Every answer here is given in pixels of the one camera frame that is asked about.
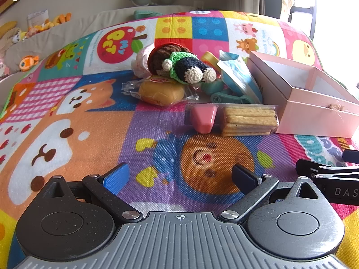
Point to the pink and white frilly packet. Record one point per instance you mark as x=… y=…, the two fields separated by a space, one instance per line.
x=141 y=61

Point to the orange and yellow plush toys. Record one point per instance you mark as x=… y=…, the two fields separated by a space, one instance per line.
x=53 y=21

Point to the green cloth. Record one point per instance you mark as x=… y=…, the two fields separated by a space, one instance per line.
x=147 y=14

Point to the bread bun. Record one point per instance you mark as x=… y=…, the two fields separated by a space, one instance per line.
x=161 y=92

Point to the pink wedge-shaped block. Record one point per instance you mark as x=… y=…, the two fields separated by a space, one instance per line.
x=203 y=119

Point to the blue and white snack packet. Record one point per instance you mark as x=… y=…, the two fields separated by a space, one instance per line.
x=238 y=72

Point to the pink cardboard box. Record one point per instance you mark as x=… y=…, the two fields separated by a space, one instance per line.
x=308 y=117

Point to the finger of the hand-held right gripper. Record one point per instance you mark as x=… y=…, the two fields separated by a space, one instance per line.
x=351 y=156
x=308 y=166

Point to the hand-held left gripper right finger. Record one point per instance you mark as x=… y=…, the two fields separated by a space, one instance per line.
x=244 y=175

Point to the orange fish plush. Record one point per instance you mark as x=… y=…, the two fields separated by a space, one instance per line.
x=28 y=62

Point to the cracker packet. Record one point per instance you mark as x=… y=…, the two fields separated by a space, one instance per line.
x=248 y=120

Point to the colourful printed blanket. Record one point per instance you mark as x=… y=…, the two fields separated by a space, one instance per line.
x=84 y=145

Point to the yellow banana plush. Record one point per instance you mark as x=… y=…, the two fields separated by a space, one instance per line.
x=7 y=28

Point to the beige bunny plush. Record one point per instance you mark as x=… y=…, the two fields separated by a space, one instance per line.
x=12 y=40

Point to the green crochet doll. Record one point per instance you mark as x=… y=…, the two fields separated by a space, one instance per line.
x=185 y=61

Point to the yellow tape roll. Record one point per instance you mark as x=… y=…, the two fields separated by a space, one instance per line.
x=209 y=57

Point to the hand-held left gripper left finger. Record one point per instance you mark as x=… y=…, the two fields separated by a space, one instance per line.
x=116 y=175

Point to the teal plastic toy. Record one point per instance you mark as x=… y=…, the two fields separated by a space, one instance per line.
x=221 y=98

